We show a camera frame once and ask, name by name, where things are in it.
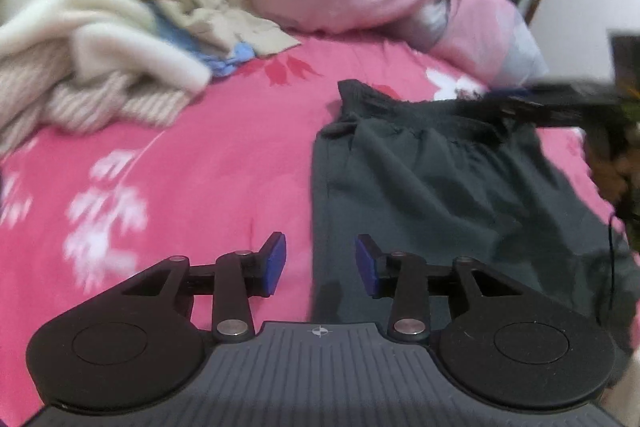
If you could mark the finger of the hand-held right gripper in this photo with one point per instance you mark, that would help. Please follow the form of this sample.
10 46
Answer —
525 113
560 94

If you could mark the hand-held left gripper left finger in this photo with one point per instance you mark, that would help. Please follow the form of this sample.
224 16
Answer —
275 264

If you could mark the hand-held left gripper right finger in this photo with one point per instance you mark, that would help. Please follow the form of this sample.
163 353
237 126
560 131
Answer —
366 267

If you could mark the dark grey shorts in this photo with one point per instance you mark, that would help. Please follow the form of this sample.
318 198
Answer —
430 207

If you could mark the pink floral bed sheet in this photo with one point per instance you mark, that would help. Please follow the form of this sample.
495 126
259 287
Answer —
210 147

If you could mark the light blue cloth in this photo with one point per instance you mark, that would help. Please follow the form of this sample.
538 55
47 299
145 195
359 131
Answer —
220 57

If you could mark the striped beige knit garment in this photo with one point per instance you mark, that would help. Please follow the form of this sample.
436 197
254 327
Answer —
90 104

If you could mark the cream fleece blanket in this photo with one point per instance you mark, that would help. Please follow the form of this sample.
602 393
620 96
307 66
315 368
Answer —
75 27

